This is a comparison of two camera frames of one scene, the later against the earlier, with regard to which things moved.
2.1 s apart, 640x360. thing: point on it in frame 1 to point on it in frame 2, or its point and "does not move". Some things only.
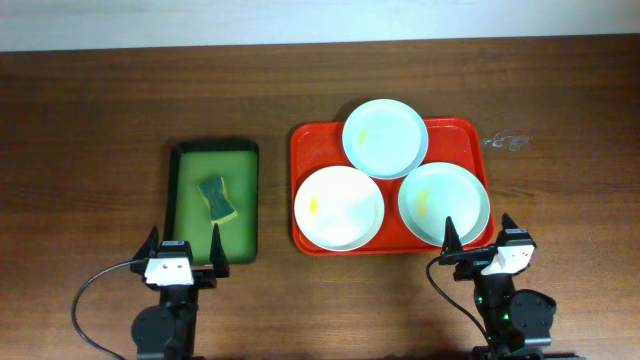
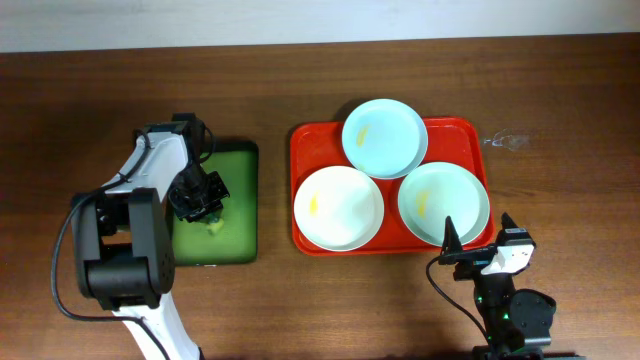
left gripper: (203, 275) to (205, 203)
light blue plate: (385, 139) does not move
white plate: (338, 208) does not move
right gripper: (467, 262) does not move
